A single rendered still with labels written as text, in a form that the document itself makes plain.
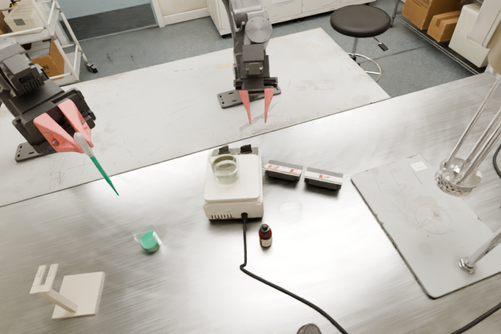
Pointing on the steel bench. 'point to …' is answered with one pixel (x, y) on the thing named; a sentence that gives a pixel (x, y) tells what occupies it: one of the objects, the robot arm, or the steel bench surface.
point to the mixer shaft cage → (454, 177)
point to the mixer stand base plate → (426, 224)
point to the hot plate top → (252, 188)
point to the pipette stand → (70, 292)
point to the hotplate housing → (218, 212)
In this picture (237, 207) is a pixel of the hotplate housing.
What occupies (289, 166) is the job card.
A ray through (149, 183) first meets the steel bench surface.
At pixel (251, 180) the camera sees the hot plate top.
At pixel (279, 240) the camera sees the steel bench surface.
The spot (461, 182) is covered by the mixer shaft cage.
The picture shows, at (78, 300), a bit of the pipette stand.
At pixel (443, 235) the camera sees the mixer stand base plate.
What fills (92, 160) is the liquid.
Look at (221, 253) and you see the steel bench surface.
